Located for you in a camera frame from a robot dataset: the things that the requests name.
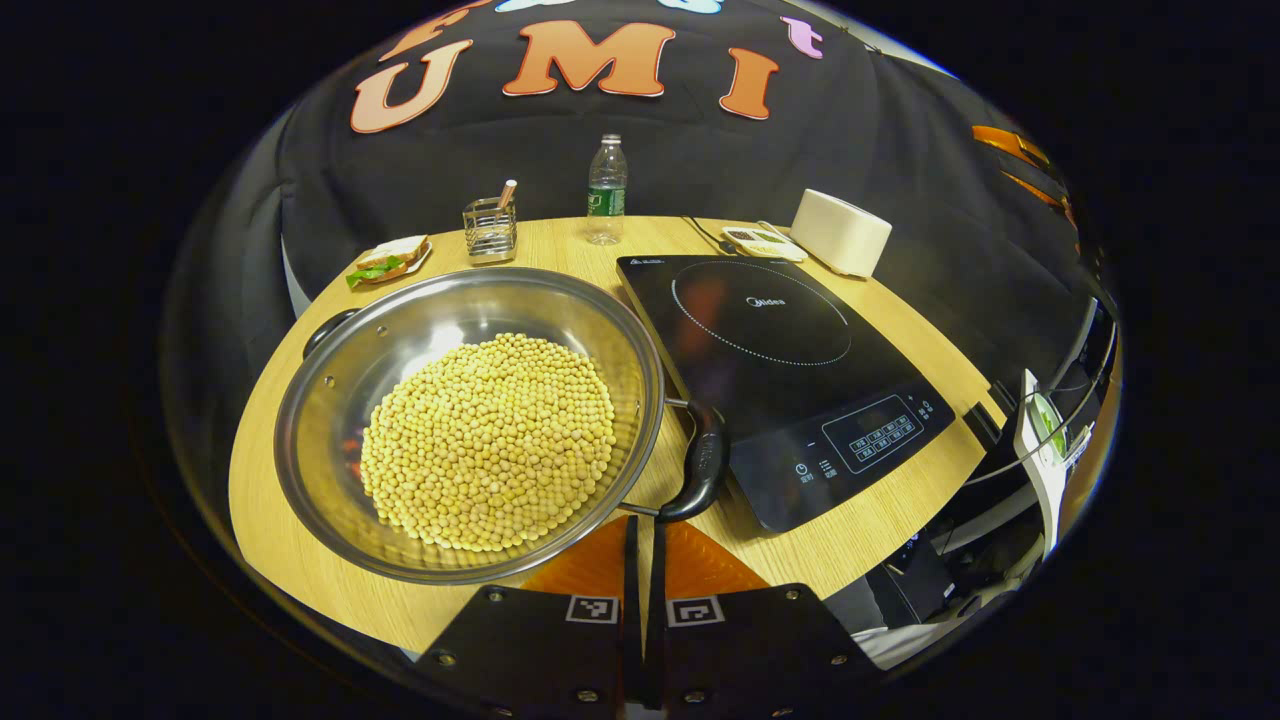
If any steel pot with black handles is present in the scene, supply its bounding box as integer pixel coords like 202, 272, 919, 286
273, 266, 731, 586

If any black backdrop cloth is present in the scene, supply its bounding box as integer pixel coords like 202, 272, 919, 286
170, 0, 1111, 336

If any white divided bean dish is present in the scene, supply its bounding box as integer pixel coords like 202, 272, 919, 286
721, 226, 808, 264

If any white toaster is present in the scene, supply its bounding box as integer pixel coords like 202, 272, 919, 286
789, 188, 894, 280

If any clear plastic water bottle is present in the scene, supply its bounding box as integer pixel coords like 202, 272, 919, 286
586, 134, 630, 247

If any black power cable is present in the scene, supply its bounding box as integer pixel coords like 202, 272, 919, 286
682, 214, 737, 257

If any white plastic object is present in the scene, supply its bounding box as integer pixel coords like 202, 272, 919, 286
1014, 368, 1097, 557

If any black induction cooktop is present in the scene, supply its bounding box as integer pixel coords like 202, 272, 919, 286
615, 253, 957, 534

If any black object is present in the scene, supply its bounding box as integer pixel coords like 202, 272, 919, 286
868, 535, 963, 628

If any pile of yellow soybeans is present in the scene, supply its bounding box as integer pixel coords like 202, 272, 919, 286
359, 333, 617, 553

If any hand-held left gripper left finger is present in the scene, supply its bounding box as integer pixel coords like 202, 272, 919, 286
415, 515, 642, 714

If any sandwich on white plate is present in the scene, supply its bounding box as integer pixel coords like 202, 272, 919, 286
346, 235, 434, 292

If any metal mesh holder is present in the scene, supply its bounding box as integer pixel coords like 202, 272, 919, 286
462, 197, 519, 265

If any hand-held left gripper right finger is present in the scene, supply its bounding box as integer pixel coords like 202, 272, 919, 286
646, 518, 883, 715

